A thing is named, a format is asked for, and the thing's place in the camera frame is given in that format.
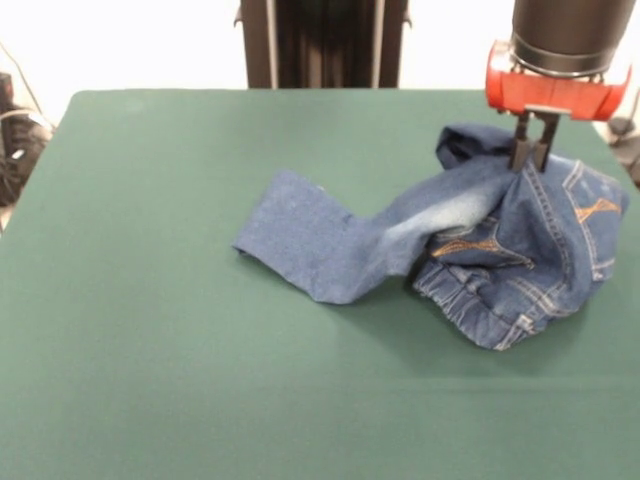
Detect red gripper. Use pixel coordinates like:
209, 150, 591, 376
484, 39, 634, 174

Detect blue denim jeans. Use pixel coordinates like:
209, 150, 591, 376
230, 122, 631, 352

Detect dark green table cloth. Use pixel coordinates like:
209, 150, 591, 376
0, 87, 640, 480

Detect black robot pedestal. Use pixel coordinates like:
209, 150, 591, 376
234, 0, 414, 90

